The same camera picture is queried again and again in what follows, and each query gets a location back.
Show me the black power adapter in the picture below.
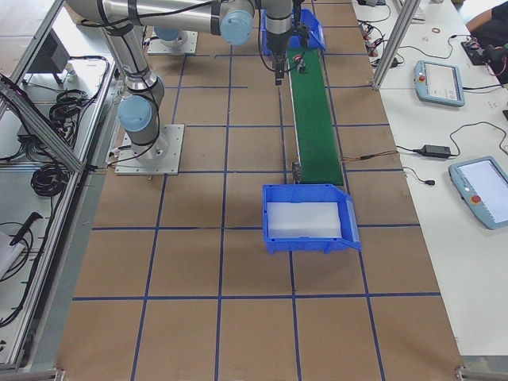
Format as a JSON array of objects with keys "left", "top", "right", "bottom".
[{"left": 419, "top": 144, "right": 452, "bottom": 159}]

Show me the far teach pendant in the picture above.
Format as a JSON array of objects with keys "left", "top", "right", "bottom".
[{"left": 414, "top": 60, "right": 465, "bottom": 107}]

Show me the far blue storage bin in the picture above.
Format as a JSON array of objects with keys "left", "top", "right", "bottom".
[{"left": 261, "top": 8, "right": 326, "bottom": 56}]

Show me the teach pendant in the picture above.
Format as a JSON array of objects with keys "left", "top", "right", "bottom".
[
  {"left": 414, "top": 60, "right": 465, "bottom": 107},
  {"left": 448, "top": 156, "right": 507, "bottom": 230}
]

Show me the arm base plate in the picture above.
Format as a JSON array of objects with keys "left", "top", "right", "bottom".
[
  {"left": 114, "top": 125, "right": 184, "bottom": 175},
  {"left": 147, "top": 31, "right": 198, "bottom": 56}
]

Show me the green conveyor belt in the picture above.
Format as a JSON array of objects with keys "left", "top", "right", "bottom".
[{"left": 289, "top": 48, "right": 344, "bottom": 186}]

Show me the red push button switch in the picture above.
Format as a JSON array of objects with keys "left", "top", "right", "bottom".
[{"left": 294, "top": 55, "right": 306, "bottom": 74}]

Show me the near teach pendant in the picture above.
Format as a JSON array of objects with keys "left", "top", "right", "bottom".
[{"left": 448, "top": 156, "right": 507, "bottom": 230}]

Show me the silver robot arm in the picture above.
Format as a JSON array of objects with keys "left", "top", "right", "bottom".
[
  {"left": 68, "top": 1, "right": 256, "bottom": 167},
  {"left": 256, "top": 0, "right": 293, "bottom": 86}
]

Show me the aluminium frame post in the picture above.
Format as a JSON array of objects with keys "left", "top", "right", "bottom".
[{"left": 371, "top": 0, "right": 419, "bottom": 90}]

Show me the blue bin with white foam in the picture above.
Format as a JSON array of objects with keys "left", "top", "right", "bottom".
[{"left": 262, "top": 184, "right": 362, "bottom": 254}]

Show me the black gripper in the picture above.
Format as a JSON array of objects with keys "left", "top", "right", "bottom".
[{"left": 267, "top": 36, "right": 289, "bottom": 86}]

